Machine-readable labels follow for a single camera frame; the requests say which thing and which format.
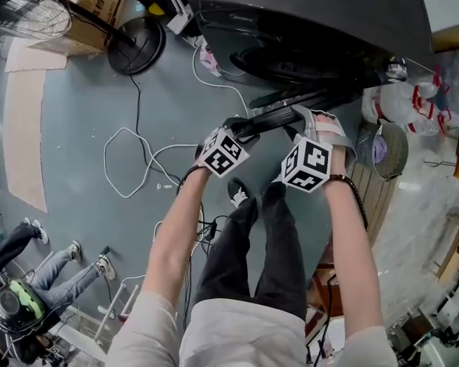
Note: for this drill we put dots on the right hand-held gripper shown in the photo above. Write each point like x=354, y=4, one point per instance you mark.
x=306, y=164

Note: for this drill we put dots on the flat beige cardboard sheet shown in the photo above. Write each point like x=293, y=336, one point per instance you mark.
x=23, y=140
x=34, y=57

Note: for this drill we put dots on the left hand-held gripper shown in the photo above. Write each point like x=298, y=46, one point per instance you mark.
x=222, y=153

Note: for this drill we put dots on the person's left forearm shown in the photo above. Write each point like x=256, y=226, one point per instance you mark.
x=172, y=243

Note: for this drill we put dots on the metal mesh waste basket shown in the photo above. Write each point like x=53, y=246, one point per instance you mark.
x=396, y=151

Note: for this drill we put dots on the person's black shoe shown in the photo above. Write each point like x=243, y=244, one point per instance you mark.
x=238, y=193
x=277, y=178

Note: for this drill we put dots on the large brown cardboard box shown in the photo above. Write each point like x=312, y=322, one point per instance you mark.
x=95, y=10

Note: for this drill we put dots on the person's black trousers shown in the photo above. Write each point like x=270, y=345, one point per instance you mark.
x=252, y=258

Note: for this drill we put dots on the black pedestal fan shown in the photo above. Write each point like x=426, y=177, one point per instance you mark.
x=137, y=46

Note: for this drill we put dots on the person's left black shoe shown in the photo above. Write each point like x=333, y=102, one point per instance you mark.
x=238, y=193

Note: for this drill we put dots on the purple cloth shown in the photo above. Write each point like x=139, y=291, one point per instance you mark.
x=381, y=149

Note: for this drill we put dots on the white metal frame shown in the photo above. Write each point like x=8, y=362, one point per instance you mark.
x=114, y=304

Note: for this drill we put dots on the brown wooden box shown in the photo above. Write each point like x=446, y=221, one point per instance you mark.
x=325, y=293

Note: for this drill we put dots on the wooden slatted board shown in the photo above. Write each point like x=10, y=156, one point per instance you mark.
x=375, y=205

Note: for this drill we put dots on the person's beige shirt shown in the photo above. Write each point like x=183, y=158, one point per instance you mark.
x=233, y=338

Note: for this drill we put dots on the person's right hand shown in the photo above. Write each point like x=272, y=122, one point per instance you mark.
x=327, y=120

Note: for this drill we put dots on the big brown cardboard panel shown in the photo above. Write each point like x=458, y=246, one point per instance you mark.
x=455, y=38

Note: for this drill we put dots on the white pole tool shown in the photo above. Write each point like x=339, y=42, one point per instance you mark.
x=180, y=19

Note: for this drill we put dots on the person's right black shoe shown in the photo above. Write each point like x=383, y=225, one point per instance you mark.
x=277, y=178

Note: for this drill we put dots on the pink and white packet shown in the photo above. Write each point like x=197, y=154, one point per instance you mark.
x=209, y=61

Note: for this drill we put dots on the black washing machine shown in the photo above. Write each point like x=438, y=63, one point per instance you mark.
x=310, y=10

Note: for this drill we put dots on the person's right forearm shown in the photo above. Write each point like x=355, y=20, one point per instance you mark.
x=352, y=251

